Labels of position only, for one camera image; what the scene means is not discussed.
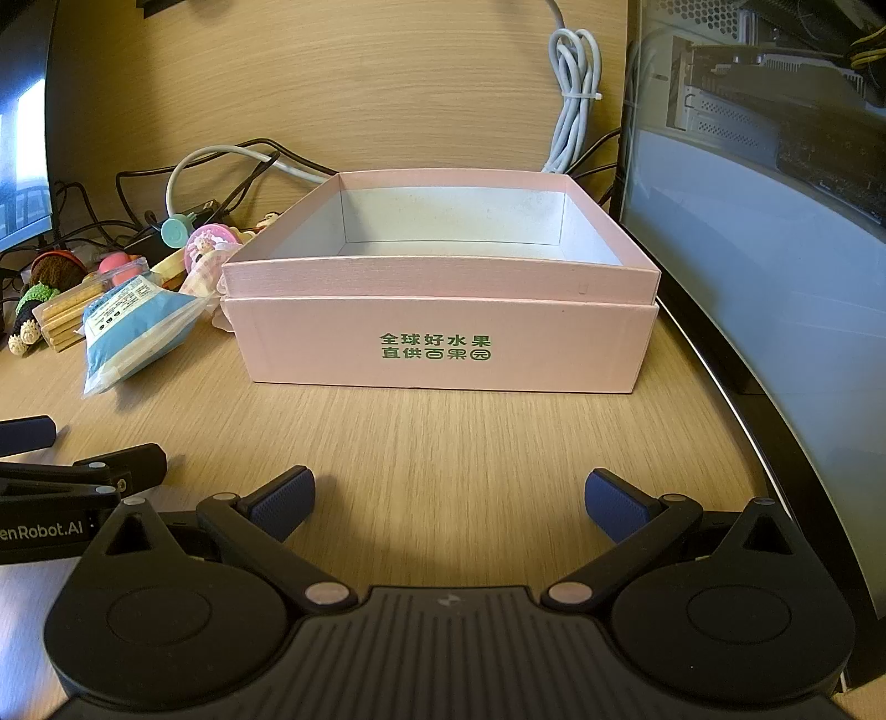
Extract white coiled cable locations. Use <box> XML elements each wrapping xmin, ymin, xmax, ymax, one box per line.
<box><xmin>533</xmin><ymin>0</ymin><xmax>604</xmax><ymax>176</ymax></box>

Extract black monitor screen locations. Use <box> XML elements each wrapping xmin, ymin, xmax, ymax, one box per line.
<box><xmin>618</xmin><ymin>0</ymin><xmax>886</xmax><ymax>648</ymax></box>

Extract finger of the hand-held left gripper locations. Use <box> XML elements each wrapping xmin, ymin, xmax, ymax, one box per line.
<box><xmin>0</xmin><ymin>443</ymin><xmax>169</xmax><ymax>501</ymax></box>
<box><xmin>0</xmin><ymin>414</ymin><xmax>58</xmax><ymax>459</ymax></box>

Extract crocheted potted plant toy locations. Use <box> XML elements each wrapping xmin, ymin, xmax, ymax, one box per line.
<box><xmin>7</xmin><ymin>250</ymin><xmax>86</xmax><ymax>358</ymax></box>

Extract black cable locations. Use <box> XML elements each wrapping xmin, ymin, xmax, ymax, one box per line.
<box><xmin>227</xmin><ymin>137</ymin><xmax>326</xmax><ymax>182</ymax></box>
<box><xmin>112</xmin><ymin>168</ymin><xmax>176</xmax><ymax>231</ymax></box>
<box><xmin>573</xmin><ymin>126</ymin><xmax>625</xmax><ymax>209</ymax></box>

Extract pink cardboard box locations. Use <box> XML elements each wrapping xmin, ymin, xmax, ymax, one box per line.
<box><xmin>220</xmin><ymin>171</ymin><xmax>663</xmax><ymax>395</ymax></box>

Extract blue and white snack packet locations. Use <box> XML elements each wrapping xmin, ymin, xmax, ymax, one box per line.
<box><xmin>81</xmin><ymin>272</ymin><xmax>210</xmax><ymax>397</ymax></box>

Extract grey cable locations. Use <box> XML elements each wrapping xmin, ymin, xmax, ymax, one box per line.
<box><xmin>168</xmin><ymin>142</ymin><xmax>328</xmax><ymax>217</ymax></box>

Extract teal round toy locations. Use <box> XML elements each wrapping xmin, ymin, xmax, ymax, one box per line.
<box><xmin>142</xmin><ymin>213</ymin><xmax>197</xmax><ymax>249</ymax></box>

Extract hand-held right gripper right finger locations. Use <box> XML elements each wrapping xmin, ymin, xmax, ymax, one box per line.
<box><xmin>543</xmin><ymin>469</ymin><xmax>799</xmax><ymax>616</ymax></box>

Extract doll with pink hat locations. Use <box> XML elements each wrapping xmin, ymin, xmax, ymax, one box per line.
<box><xmin>181</xmin><ymin>223</ymin><xmax>245</xmax><ymax>335</ymax></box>

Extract yellow blue toy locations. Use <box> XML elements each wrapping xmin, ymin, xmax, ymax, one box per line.
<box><xmin>33</xmin><ymin>256</ymin><xmax>152</xmax><ymax>354</ymax></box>

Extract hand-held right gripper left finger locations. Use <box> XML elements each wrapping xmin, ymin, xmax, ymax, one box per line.
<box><xmin>83</xmin><ymin>467</ymin><xmax>356</xmax><ymax>616</ymax></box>

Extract computer monitor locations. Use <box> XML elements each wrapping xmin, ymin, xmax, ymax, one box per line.
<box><xmin>0</xmin><ymin>0</ymin><xmax>58</xmax><ymax>254</ymax></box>

